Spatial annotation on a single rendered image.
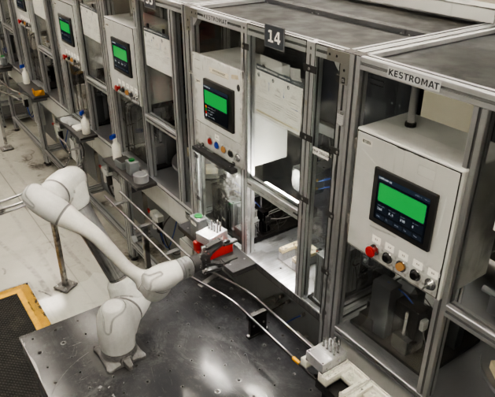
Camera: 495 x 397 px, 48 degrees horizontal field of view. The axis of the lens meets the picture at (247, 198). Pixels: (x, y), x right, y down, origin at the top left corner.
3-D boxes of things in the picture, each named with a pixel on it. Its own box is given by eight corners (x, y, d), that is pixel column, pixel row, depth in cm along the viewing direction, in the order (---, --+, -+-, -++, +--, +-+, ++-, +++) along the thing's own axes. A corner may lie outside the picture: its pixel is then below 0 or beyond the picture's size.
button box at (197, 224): (190, 234, 294) (189, 214, 288) (203, 229, 298) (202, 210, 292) (197, 240, 288) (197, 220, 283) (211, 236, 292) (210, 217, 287)
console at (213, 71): (191, 142, 285) (186, 52, 263) (238, 130, 300) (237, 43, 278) (238, 172, 255) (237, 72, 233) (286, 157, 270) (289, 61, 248)
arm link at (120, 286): (119, 328, 257) (137, 299, 276) (148, 322, 251) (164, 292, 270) (29, 186, 229) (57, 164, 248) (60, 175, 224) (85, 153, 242)
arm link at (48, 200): (60, 209, 216) (78, 193, 227) (20, 184, 214) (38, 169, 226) (50, 232, 222) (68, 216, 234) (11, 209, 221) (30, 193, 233)
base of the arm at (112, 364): (112, 380, 236) (110, 371, 233) (92, 350, 252) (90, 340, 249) (151, 362, 245) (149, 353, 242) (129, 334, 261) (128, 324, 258)
